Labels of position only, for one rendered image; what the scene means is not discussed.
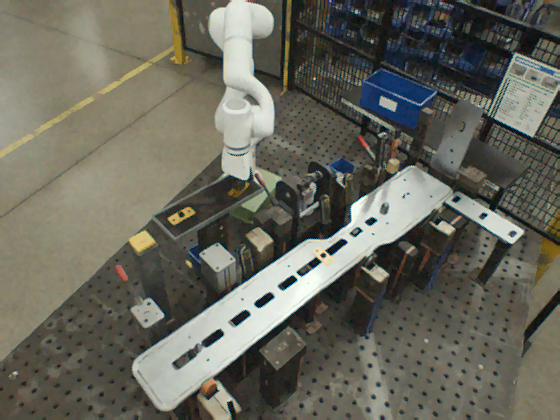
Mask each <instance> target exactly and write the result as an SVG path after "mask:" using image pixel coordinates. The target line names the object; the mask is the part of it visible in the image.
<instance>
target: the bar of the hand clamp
mask: <svg viewBox="0 0 560 420"><path fill-rule="evenodd" d="M387 135H388V134H387V133H385V132H381V133H380V134H376V137H377V145H376V156H375V166H374V167H378V168H379V170H380V171H384V162H385V153H386V144H388V145H389V144H390V143H391V140H392V139H391V138H390V137H389V138H387ZM380 166H381V167H382V168H381V169H380ZM380 171H379V174H380ZM379 174H378V175H379Z"/></svg>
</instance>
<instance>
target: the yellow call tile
mask: <svg viewBox="0 0 560 420"><path fill-rule="evenodd" d="M129 242H130V244H131V245H132V246H133V247H134V248H135V249H136V250H137V251H138V252H140V251H142V250H145V249H147V248H149V247H150V246H151V245H153V244H155V243H156V242H155V240H153V239H152V238H151V236H150V235H149V233H148V232H147V231H142V232H140V233H139V234H137V235H136V236H134V237H132V238H130V239H129Z"/></svg>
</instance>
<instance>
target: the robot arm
mask: <svg viewBox="0 0 560 420"><path fill-rule="evenodd" d="M273 27H274V20H273V17H272V15H271V13H270V12H269V10H268V9H267V8H264V7H262V6H260V5H257V4H253V3H249V2H246V1H245V0H232V1H231V2H230V3H229V4H228V6H227V8H226V7H223V8H218V9H216V10H214V11H213V13H212V14H211V16H210V17H209V21H208V29H209V33H210V36H211V37H212V38H213V41H214V43H215V44H216V45H217V46H219V47H220V48H221V50H222V51H223V77H224V84H226V85H227V87H226V91H225V93H224V98H223V99H222V101H221V103H220V104H219V105H218V107H217V110H216V112H215V119H214V123H215V129H216V130H218V131H219V132H221V133H223V134H224V140H223V141H224V150H223V156H222V168H223V171H225V175H224V176H226V175H228V174H229V175H230V178H231V179H232V185H233V188H235V187H236V186H237V185H238V187H239V191H240V192H241V191H242V190H243V189H244V187H245V181H247V180H248V181H252V180H253V179H254V180H255V181H256V182H257V183H258V181H257V180H256V178H255V176H254V174H255V173H259V174H260V172H259V171H257V170H256V169H255V149H256V144H257V143H258V142H259V141H260V140H262V139H263V138H265V137H270V136H271V135H272V133H273V131H274V121H275V119H274V105H273V102H272V98H271V96H270V93H269V92H268V90H267V89H266V88H265V87H264V85H263V84H261V83H260V82H259V81H258V80H257V79H256V78H254V77H253V74H254V66H253V60H252V39H260V38H264V37H269V36H270V34H271V32H272V31H273ZM246 94H250V95H252V97H254V98H255V99H256V100H257V102H258V103H259V104H260V106H259V105H250V103H248V102H247V101H245V100H243V99H242V98H243V97H244V96H245V95H246ZM260 176H261V174H260ZM239 178H240V182H239ZM261 178H262V176H261Z"/></svg>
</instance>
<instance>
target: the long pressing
mask: <svg viewBox="0 0 560 420"><path fill-rule="evenodd" d="M404 179H405V180H406V181H404ZM408 193H409V194H408ZM403 194H405V198H402V196H403ZM452 194H453V190H452V189H451V188H450V187H449V186H447V185H445V184H443V183H442V182H440V181H438V180H437V179H436V178H434V177H433V176H429V175H428V174H427V173H425V172H424V171H422V170H420V169H419V168H417V167H414V166H409V167H406V168H405V169H403V170H402V171H400V172H399V173H398V174H397V175H396V176H393V177H391V178H390V179H389V180H388V181H386V182H385V183H383V184H382V185H380V186H379V187H377V188H376V189H374V190H373V191H371V193H369V194H367V195H365V196H364V197H362V198H361V199H360V200H359V201H357V202H356V203H353V204H352V206H351V208H350V218H351V222H350V224H348V225H347V226H346V227H344V228H343V229H342V230H341V231H338V232H337V233H335V234H334V236H332V237H331V238H329V239H327V240H311V239H307V240H305V241H303V242H302V243H300V244H299V245H298V246H297V247H296V248H294V249H291V250H290V251H288V253H287V254H285V255H284V256H282V257H281V258H279V259H277V260H276V261H275V262H273V263H272V264H270V266H268V267H265V268H264V269H263V270H261V272H259V273H258V274H256V275H255V276H252V278H250V279H249V280H247V281H246V282H244V283H243V284H242V285H241V286H238V287H237V288H235V289H234V290H233V291H232V292H231V293H229V294H228V295H225V296H224V297H223V298H221V299H220V300H219V301H217V302H216V303H214V305H211V306H209V307H208V308H207V309H205V311H203V312H202V313H200V314H199V315H196V316H195V317H194V318H193V319H191V320H190V321H188V322H187V323H186V324H185V325H182V326H181V327H179V328H178V329H176V331H175V332H173V333H172V334H170V335H167V336H166V337H165V338H164V339H163V340H161V341H160V342H158V343H157V344H156V345H153V346H152V347H151V348H149V349H148V350H146V352H144V353H143V354H141V355H139V356H137V357H136V358H135V361H134V363H133V366H132V370H133V374H134V376H135V378H136V380H137V381H138V382H139V384H140V385H141V386H142V387H143V389H144V391H145V393H146V394H147V395H148V396H149V398H150V399H151V400H152V402H153V405H155V406H156V408H158V409H159V410H162V411H170V410H173V409H174V408H175V407H177V406H178V405H179V404H182V403H183V401H184V400H186V399H187V398H188V397H189V396H191V395H192V394H193V393H195V392H196V391H197V390H199V389H200V388H201V386H202V383H203V382H204V381H206V380H207V379H208V378H209V379H210V378H213V377H214V376H216V375H217V374H218V373H221V372H222V370H223V369H225V368H226V367H227V366H228V365H230V364H231V363H232V362H234V361H235V360H236V359H238V358H239V357H240V356H241V355H242V354H243V353H244V352H247V351H248V350H249V349H250V348H251V347H252V346H253V345H255V344H256V343H258V342H260V340H261V339H262V338H264V337H265V336H266V335H267V334H269V333H270V332H271V331H273V330H274V329H275V328H277V327H278V326H279V324H281V323H283V322H284V321H286V320H287V319H288V317H290V316H291V315H292V314H295V313H296V312H297V311H298V310H299V309H300V308H301V307H303V306H304V305H305V304H307V303H308V302H309V301H310V300H312V299H313V298H314V297H316V295H318V294H320V293H321V292H322V291H323V290H325V288H326V287H327V286H330V285H331V284H333V283H334V281H335V280H337V279H338V278H339V277H340V276H343V275H344V273H346V272H347V271H348V270H349V269H351V268H352V267H354V266H355V265H356V264H357V263H359V262H360V261H361V260H362V258H363V257H364V256H365V255H367V254H368V253H369V252H371V251H373V250H374V249H377V248H378V247H380V246H381V245H385V244H389V243H392V242H395V241H397V240H399V239H400V238H401V237H402V236H403V235H405V234H406V233H407V232H408V231H410V230H411V229H412V228H414V227H415V226H416V225H417V224H418V223H419V222H421V221H422V220H424V219H425V218H426V217H427V216H428V215H429V214H430V213H431V212H432V210H433V209H434V208H436V207H437V205H440V204H444V203H445V201H446V199H447V198H449V197H450V196H451V195H452ZM430 196H432V197H430ZM384 202H388V203H389V212H388V214H381V213H380V207H381V204H382V203H384ZM371 217H373V218H375V219H376V220H377V222H375V223H374V224H372V225H371V226H368V225H367V224H366V223H365V222H366V221H367V220H369V219H370V218H371ZM386 222H388V223H389V224H387V223H386ZM356 228H359V229H361V230H362V233H361V234H360V235H358V236H357V237H356V238H352V236H350V235H349V233H350V232H351V231H353V230H354V229H356ZM371 233H374V235H372V234H371ZM342 239H343V240H346V241H347V242H348V243H347V244H346V245H345V246H343V248H342V249H339V250H338V251H336V252H335V253H334V254H333V255H332V256H331V257H332V258H334V263H333V264H331V265H330V266H326V265H325V263H324V262H322V263H321V264H320V265H318V266H317V267H315V268H314V269H312V270H311V271H310V272H308V273H307V275H305V276H298V274H297V271H298V270H299V269H300V268H302V267H304V266H306V265H307V264H308V263H309V262H310V261H312V260H313V259H314V258H317V257H316V256H315V255H314V254H313V253H312V250H313V249H316V248H317V247H320V248H321V249H323V250H324V251H325V250H326V249H329V248H330V247H331V246H333V245H334V244H335V243H336V242H337V241H339V240H342ZM288 266H290V267H288ZM289 276H295V277H296V278H297V279H298V281H297V282H296V283H294V284H293V285H290V286H289V287H288V288H287V289H286V290H285V291H281V290H280V289H279V287H278V285H279V284H280V283H282V282H283V281H285V280H286V279H287V278H288V277H289ZM307 283H309V285H307ZM267 293H271V294H272V295H274V296H275V297H274V299H272V300H271V301H270V302H269V303H268V304H265V305H264V306H263V307H261V308H257V307H256V306H255V305H254V303H255V302H256V301H257V300H259V299H260V298H261V297H262V296H263V295H266V294H267ZM242 298H243V299H244V300H243V301H242ZM244 310H247V311H248V312H249V313H250V314H251V316H250V317H248V318H247V319H246V320H244V321H243V322H242V323H240V324H239V325H237V326H236V327H232V326H231V325H230V324H229V321H230V320H232V319H233V317H235V316H236V315H238V314H240V313H242V311H244ZM218 329H221V330H222V331H223V333H224V335H223V337H222V338H221V339H219V340H218V341H217V342H215V343H213V344H212V345H211V346H210V347H208V348H205V347H204V345H203V344H202V341H203V340H204V339H205V338H206V337H208V336H209V335H210V334H213V333H214V332H215V331H216V330H218ZM189 336H190V337H191V338H188V337H189ZM196 343H199V344H201V345H202V346H203V347H204V348H203V350H202V351H201V352H199V353H196V351H195V350H194V344H196ZM189 350H193V351H194V354H195V353H196V357H194V359H193V360H191V361H190V362H189V363H187V364H185V365H184V366H183V367H182V368H180V369H179V370H175V369H174V367H173V365H172V364H173V363H174V362H175V360H177V359H178V358H179V357H181V356H182V355H183V354H185V353H187V352H188V351H189ZM207 359H209V361H207Z"/></svg>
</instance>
